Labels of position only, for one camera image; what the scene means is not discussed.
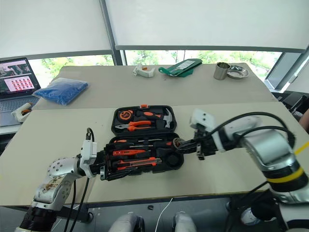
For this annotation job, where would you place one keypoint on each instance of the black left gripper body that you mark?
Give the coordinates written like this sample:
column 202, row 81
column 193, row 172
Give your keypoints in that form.
column 101, row 164

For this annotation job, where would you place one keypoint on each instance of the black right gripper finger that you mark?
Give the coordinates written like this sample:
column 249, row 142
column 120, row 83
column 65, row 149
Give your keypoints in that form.
column 188, row 143
column 189, row 149

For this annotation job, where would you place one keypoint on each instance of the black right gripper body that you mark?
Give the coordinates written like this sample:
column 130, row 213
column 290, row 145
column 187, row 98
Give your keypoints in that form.
column 205, row 145

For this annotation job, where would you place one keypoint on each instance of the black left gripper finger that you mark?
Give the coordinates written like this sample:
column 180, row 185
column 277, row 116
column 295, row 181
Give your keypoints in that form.
column 118, row 174
column 109, row 146

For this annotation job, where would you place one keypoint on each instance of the orange test pen screwdriver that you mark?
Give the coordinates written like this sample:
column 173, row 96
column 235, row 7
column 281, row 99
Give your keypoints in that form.
column 125, row 152

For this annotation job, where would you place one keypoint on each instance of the black orange utility knife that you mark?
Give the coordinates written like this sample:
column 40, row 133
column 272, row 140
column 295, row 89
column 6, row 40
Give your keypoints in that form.
column 137, row 162

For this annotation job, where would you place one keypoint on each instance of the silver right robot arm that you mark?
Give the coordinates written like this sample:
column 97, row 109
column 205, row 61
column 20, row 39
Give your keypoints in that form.
column 272, row 149

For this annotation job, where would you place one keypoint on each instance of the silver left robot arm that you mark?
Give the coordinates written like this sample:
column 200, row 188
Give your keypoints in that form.
column 55, row 178

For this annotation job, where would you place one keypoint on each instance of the black plastic tool case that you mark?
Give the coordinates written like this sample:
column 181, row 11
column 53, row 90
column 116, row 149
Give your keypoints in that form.
column 169, row 162

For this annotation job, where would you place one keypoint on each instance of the orange black tape measure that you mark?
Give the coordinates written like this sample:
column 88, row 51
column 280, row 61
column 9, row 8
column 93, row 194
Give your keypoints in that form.
column 126, row 114

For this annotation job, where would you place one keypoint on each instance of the small black floor object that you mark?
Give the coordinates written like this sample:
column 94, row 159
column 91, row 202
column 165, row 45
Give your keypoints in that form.
column 150, row 207

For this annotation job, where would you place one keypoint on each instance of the silver rounded robot leg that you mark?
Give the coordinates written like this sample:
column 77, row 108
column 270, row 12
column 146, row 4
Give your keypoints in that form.
column 126, row 223
column 184, row 223

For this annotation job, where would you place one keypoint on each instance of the stainless steel cup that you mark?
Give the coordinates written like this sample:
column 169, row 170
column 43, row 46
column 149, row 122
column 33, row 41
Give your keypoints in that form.
column 220, row 72

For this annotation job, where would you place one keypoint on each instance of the blue cloth in plastic bag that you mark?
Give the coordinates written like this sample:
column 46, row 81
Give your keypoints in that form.
column 60, row 90

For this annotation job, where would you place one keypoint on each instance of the green pouch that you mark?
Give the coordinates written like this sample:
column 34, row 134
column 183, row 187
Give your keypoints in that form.
column 179, row 67

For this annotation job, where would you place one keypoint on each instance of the stainless steel dish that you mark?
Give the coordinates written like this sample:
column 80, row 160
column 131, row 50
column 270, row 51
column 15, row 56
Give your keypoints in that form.
column 237, row 73

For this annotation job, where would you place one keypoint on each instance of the white tape dispenser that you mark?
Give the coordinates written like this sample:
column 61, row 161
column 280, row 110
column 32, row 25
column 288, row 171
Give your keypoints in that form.
column 143, row 71

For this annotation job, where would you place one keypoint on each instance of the white glue gun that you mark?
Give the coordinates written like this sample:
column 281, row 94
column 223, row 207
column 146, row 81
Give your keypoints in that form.
column 20, row 112

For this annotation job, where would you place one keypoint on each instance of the black equipment beside table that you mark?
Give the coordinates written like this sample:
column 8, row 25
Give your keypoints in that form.
column 293, row 101

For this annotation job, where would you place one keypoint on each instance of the open grey laptop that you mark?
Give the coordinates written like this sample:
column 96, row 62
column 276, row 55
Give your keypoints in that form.
column 14, row 77

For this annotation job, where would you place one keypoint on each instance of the white roller blind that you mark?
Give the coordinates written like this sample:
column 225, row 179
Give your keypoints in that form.
column 53, row 21
column 205, row 21

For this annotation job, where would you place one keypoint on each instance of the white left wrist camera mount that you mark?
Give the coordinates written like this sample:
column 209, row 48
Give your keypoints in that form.
column 88, row 157

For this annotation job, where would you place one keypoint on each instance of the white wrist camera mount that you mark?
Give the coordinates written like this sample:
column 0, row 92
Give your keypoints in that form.
column 88, row 157
column 202, row 119

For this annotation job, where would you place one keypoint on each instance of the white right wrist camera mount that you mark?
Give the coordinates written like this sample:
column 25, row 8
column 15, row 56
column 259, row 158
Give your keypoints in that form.
column 202, row 119

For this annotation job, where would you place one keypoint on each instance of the grey window sash frame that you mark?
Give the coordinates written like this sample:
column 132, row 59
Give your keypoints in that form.
column 282, row 72

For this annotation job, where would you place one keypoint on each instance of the grey window frame post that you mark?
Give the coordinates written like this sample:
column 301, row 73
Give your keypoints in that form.
column 111, row 31

